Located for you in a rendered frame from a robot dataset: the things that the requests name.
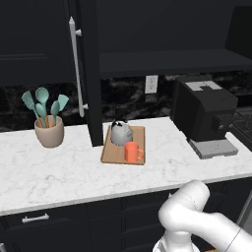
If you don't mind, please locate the teal flat spatula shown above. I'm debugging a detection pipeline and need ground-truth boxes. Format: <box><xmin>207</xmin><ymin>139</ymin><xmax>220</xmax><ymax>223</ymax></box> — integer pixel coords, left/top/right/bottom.
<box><xmin>56</xmin><ymin>94</ymin><xmax>70</xmax><ymax>112</ymax></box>

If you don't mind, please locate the white drawer handle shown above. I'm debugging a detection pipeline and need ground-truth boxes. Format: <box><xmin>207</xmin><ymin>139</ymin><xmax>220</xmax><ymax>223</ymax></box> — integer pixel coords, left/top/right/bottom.
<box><xmin>21</xmin><ymin>213</ymin><xmax>50</xmax><ymax>224</ymax></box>

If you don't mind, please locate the beige utensil pot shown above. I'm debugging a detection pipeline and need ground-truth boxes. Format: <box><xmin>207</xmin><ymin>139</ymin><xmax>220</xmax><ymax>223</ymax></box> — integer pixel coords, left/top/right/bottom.
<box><xmin>33</xmin><ymin>114</ymin><xmax>65</xmax><ymax>149</ymax></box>

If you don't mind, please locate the white long cabinet door handle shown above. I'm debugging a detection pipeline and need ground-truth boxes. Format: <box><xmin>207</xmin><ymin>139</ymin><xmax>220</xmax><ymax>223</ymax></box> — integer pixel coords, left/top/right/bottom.
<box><xmin>68</xmin><ymin>16</ymin><xmax>90</xmax><ymax>118</ymax></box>

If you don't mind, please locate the black coffee machine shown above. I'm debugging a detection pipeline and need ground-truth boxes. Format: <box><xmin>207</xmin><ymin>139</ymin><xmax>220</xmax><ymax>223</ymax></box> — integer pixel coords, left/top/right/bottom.
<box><xmin>170</xmin><ymin>76</ymin><xmax>239</xmax><ymax>160</ymax></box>

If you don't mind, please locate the teal round spoon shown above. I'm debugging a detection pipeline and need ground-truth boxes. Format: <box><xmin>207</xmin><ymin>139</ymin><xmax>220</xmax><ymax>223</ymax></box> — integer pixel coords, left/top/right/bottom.
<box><xmin>34</xmin><ymin>87</ymin><xmax>50</xmax><ymax>129</ymax></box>

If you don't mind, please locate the black open cabinet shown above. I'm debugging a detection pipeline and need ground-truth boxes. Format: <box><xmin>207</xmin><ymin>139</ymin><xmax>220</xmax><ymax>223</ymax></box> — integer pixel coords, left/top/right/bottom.
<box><xmin>95</xmin><ymin>0</ymin><xmax>252</xmax><ymax>80</ymax></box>

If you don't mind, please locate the teal slotted spatula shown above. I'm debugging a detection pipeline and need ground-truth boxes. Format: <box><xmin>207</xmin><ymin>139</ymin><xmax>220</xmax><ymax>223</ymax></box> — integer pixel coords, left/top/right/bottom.
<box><xmin>21</xmin><ymin>90</ymin><xmax>44</xmax><ymax>128</ymax></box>

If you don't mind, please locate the black drawer front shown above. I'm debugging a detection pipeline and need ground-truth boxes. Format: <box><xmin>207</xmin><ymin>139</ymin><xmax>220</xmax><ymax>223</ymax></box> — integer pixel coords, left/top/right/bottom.
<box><xmin>0</xmin><ymin>200</ymin><xmax>90</xmax><ymax>234</ymax></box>

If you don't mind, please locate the teal small spoon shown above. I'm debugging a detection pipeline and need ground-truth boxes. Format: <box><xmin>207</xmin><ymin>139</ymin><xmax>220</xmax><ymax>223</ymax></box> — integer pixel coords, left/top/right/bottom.
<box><xmin>49</xmin><ymin>100</ymin><xmax>61</xmax><ymax>127</ymax></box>

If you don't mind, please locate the black open cabinet door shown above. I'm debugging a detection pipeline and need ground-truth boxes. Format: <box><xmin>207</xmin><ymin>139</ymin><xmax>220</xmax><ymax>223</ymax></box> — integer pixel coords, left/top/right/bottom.
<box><xmin>67</xmin><ymin>0</ymin><xmax>104</xmax><ymax>148</ymax></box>

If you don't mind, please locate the white wall socket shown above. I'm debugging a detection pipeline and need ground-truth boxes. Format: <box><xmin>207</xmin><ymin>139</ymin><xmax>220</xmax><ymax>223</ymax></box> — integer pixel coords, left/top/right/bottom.
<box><xmin>145</xmin><ymin>75</ymin><xmax>159</xmax><ymax>95</ymax></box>

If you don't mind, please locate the black closed cabinet door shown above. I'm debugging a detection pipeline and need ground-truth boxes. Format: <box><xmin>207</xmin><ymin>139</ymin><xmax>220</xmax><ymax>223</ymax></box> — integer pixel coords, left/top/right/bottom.
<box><xmin>0</xmin><ymin>0</ymin><xmax>77</xmax><ymax>87</ymax></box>

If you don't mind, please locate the wooden tray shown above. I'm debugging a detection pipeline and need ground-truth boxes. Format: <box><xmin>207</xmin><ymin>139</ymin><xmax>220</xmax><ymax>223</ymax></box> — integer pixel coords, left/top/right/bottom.
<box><xmin>99</xmin><ymin>125</ymin><xmax>147</xmax><ymax>166</ymax></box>

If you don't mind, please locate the black lower cupboard run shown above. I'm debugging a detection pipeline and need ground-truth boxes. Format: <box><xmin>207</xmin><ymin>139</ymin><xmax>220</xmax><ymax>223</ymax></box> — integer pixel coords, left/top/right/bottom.
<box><xmin>0</xmin><ymin>176</ymin><xmax>252</xmax><ymax>252</ymax></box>

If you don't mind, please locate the orange mug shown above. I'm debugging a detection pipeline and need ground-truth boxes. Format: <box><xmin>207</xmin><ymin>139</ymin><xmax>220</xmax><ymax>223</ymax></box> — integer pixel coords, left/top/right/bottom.
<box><xmin>123</xmin><ymin>141</ymin><xmax>146</xmax><ymax>163</ymax></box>

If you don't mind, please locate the grey kettle with black handle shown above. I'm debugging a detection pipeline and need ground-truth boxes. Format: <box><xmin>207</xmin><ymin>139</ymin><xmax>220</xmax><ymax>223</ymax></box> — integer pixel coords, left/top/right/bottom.
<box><xmin>109</xmin><ymin>119</ymin><xmax>135</xmax><ymax>147</ymax></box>

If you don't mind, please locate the teal short spoon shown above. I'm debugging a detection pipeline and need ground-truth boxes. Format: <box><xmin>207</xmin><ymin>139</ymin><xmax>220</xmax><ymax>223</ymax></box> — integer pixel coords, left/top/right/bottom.
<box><xmin>34</xmin><ymin>102</ymin><xmax>48</xmax><ymax>128</ymax></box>

